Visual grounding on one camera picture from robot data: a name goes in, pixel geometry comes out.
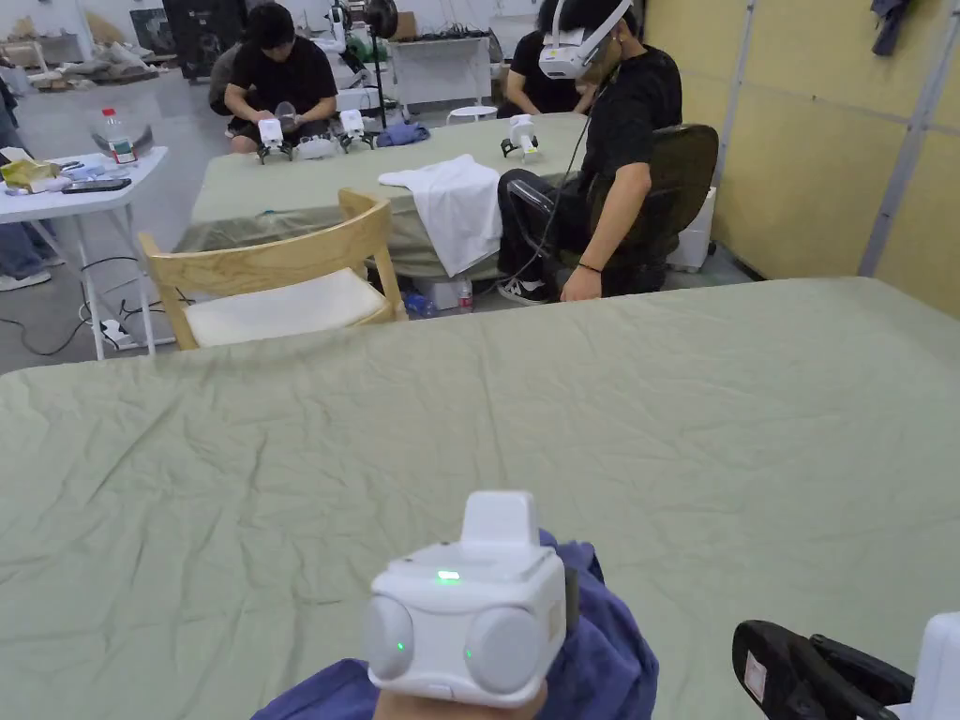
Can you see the hanging blue garment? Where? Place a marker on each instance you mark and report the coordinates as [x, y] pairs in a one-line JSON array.
[[892, 26]]

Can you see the white desk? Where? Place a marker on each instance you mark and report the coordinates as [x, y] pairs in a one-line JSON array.
[[439, 64]]

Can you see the spare hand-held gripper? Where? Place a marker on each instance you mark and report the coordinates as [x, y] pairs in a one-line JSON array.
[[354, 129], [271, 139], [521, 139]]

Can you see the black standing fan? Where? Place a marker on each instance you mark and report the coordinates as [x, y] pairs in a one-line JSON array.
[[380, 22]]

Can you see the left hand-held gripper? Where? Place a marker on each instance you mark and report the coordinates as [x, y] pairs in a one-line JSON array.
[[465, 600]]

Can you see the dark blue garment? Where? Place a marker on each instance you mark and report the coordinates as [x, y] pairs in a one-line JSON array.
[[600, 660]]

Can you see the small blue cloth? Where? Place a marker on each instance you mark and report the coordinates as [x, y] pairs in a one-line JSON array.
[[403, 136]]

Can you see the bed with pale green sheet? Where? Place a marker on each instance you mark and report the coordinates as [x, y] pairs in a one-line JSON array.
[[675, 420]]

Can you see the person's left hand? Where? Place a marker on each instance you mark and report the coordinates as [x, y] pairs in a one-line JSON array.
[[457, 709]]

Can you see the white cloth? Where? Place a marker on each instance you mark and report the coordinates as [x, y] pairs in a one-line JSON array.
[[457, 202]]

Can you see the white cabinet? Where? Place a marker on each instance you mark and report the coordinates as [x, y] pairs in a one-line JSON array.
[[694, 232]]

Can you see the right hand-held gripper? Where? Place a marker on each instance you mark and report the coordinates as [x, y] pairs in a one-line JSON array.
[[941, 667]]

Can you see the plastic water bottle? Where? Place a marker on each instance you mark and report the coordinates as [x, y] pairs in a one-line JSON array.
[[466, 296]]

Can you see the white power strip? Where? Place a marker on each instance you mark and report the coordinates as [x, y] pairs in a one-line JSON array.
[[114, 331]]

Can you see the white headset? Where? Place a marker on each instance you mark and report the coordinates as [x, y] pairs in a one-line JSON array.
[[315, 148]]

